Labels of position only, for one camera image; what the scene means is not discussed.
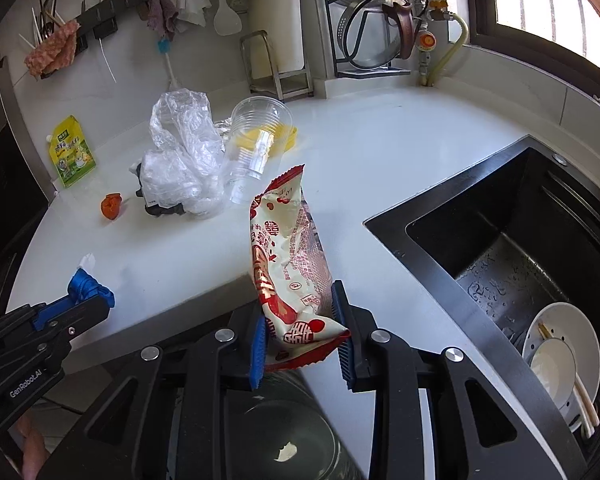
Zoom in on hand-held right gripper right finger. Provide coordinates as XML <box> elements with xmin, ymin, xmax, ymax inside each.
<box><xmin>330</xmin><ymin>282</ymin><xmax>588</xmax><ymax>480</ymax></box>

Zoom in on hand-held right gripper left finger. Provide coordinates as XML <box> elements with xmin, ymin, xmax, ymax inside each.
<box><xmin>40</xmin><ymin>306</ymin><xmax>271</xmax><ymax>480</ymax></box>

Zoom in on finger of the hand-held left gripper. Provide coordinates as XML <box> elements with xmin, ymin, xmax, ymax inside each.
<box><xmin>2</xmin><ymin>304</ymin><xmax>113</xmax><ymax>362</ymax></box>
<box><xmin>30</xmin><ymin>268</ymin><xmax>116</xmax><ymax>332</ymax></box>

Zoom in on grey perforated trash bin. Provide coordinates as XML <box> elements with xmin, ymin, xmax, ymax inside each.
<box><xmin>221</xmin><ymin>370</ymin><xmax>368</xmax><ymax>480</ymax></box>

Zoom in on small orange cap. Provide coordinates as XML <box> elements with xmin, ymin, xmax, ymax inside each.
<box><xmin>101</xmin><ymin>193</ymin><xmax>124</xmax><ymax>220</ymax></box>

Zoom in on red and cream snack wrapper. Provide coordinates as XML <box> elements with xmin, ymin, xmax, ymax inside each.
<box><xmin>249</xmin><ymin>164</ymin><xmax>351</xmax><ymax>372</ymax></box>

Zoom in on clear plastic bag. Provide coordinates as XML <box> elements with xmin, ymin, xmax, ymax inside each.
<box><xmin>139</xmin><ymin>88</ymin><xmax>229</xmax><ymax>219</ymax></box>

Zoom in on clear plastic cup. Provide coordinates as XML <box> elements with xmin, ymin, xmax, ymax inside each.
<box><xmin>228</xmin><ymin>96</ymin><xmax>294</xmax><ymax>158</ymax></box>
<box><xmin>224</xmin><ymin>130</ymin><xmax>274</xmax><ymax>206</ymax></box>

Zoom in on person's left hand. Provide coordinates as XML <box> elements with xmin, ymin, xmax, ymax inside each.
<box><xmin>12</xmin><ymin>412</ymin><xmax>52</xmax><ymax>480</ymax></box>

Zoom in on dark grey cloth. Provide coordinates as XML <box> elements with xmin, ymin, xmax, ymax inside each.
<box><xmin>129</xmin><ymin>160</ymin><xmax>188</xmax><ymax>219</ymax></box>

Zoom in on green and yellow pouch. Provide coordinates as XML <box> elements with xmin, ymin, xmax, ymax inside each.
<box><xmin>46</xmin><ymin>115</ymin><xmax>97</xmax><ymax>189</ymax></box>

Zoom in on black kitchen sink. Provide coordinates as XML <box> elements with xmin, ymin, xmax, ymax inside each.
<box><xmin>364</xmin><ymin>134</ymin><xmax>600</xmax><ymax>480</ymax></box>

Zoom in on small white bowl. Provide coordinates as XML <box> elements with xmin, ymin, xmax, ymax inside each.
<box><xmin>529</xmin><ymin>338</ymin><xmax>579</xmax><ymax>418</ymax></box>

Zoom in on white and blue bottle brush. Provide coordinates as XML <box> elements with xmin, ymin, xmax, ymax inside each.
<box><xmin>155</xmin><ymin>35</ymin><xmax>184</xmax><ymax>92</ymax></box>

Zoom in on pink cloth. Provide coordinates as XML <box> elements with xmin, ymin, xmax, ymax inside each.
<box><xmin>24</xmin><ymin>19</ymin><xmax>79</xmax><ymax>80</ymax></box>

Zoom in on pale chopstick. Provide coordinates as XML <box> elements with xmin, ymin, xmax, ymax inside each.
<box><xmin>570</xmin><ymin>385</ymin><xmax>595</xmax><ymax>439</ymax></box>
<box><xmin>537</xmin><ymin>322</ymin><xmax>600</xmax><ymax>429</ymax></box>

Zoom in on steel board rack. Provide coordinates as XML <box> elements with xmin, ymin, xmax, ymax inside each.
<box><xmin>240</xmin><ymin>30</ymin><xmax>315</xmax><ymax>104</ymax></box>

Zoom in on bundle of chopsticks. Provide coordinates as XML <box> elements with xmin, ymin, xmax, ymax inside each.
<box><xmin>30</xmin><ymin>0</ymin><xmax>69</xmax><ymax>47</ymax></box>

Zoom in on mauve cloth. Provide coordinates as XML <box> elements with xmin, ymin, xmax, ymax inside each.
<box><xmin>145</xmin><ymin>0</ymin><xmax>180</xmax><ymax>42</ymax></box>

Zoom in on white rice paddle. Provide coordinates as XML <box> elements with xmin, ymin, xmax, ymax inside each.
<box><xmin>213</xmin><ymin>0</ymin><xmax>244</xmax><ymax>37</ymax></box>

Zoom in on white cloth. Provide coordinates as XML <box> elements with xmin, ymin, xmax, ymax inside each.
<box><xmin>175</xmin><ymin>0</ymin><xmax>213</xmax><ymax>34</ymax></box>

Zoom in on black lid rack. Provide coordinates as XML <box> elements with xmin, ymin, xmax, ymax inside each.
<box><xmin>324</xmin><ymin>0</ymin><xmax>412</xmax><ymax>79</ymax></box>

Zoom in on steel rimmed pot lid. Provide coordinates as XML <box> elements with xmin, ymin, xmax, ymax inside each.
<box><xmin>337</xmin><ymin>0</ymin><xmax>422</xmax><ymax>70</ymax></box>

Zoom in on gas valve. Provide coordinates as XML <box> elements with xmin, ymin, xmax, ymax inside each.
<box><xmin>412</xmin><ymin>0</ymin><xmax>454</xmax><ymax>87</ymax></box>

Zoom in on brown curved utensil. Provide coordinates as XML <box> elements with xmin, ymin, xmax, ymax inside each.
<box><xmin>382</xmin><ymin>2</ymin><xmax>415</xmax><ymax>61</ymax></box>

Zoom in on white cutting board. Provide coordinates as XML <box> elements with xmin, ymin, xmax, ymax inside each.
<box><xmin>250</xmin><ymin>0</ymin><xmax>307</xmax><ymax>81</ymax></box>

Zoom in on yellow plastic ring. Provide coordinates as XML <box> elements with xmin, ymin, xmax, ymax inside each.
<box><xmin>230</xmin><ymin>127</ymin><xmax>300</xmax><ymax>154</ymax></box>

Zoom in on dark wall hook rail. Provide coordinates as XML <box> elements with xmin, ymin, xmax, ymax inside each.
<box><xmin>72</xmin><ymin>0</ymin><xmax>244</xmax><ymax>55</ymax></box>

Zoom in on yellow gas hose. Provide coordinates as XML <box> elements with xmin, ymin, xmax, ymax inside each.
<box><xmin>425</xmin><ymin>12</ymin><xmax>469</xmax><ymax>87</ymax></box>

